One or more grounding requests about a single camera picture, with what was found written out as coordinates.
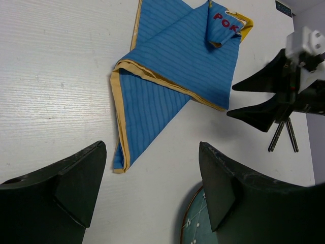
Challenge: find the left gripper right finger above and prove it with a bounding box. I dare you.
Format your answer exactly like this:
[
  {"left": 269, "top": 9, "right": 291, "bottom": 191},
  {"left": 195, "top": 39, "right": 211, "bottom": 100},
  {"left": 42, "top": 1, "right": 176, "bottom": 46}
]
[{"left": 199, "top": 142, "right": 324, "bottom": 243}]

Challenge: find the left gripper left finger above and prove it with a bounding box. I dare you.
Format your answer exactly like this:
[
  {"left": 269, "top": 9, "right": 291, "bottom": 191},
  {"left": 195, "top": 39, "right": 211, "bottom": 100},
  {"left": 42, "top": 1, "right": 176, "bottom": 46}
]
[{"left": 1, "top": 141, "right": 107, "bottom": 243}]

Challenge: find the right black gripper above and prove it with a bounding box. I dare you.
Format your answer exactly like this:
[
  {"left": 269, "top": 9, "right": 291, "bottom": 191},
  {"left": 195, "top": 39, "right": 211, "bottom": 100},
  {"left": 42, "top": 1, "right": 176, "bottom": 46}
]
[{"left": 226, "top": 48, "right": 324, "bottom": 132}]

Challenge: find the blue pikachu placemat cloth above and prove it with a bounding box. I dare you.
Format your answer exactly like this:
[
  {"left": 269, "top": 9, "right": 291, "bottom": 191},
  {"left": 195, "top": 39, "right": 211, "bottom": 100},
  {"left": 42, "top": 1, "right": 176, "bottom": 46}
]
[{"left": 110, "top": 1, "right": 253, "bottom": 173}]

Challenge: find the teal ceramic plate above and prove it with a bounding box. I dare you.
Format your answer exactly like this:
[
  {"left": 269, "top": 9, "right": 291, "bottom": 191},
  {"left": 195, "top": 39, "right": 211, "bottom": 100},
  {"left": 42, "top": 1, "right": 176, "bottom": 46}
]
[{"left": 180, "top": 186, "right": 218, "bottom": 244}]

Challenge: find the right blue corner label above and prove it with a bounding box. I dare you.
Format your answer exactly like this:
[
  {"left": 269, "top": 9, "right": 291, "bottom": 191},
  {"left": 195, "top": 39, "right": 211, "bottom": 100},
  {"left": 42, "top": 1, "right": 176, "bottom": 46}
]
[{"left": 275, "top": 0, "right": 293, "bottom": 18}]

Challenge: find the knife with black handle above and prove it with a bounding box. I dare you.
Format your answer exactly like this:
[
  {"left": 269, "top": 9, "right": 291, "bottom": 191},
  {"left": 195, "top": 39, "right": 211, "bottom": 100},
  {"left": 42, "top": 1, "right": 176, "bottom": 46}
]
[{"left": 268, "top": 121, "right": 285, "bottom": 152}]

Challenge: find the spoon with black handle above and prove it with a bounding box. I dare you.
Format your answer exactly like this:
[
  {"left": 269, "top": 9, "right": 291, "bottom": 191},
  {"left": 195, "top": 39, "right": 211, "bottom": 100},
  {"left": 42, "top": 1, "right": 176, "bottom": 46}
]
[{"left": 286, "top": 118, "right": 299, "bottom": 153}]

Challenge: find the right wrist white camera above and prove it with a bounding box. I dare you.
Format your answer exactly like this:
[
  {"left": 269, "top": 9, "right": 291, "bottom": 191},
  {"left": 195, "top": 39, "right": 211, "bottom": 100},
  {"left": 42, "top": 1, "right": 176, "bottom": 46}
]
[{"left": 285, "top": 26, "right": 324, "bottom": 59}]

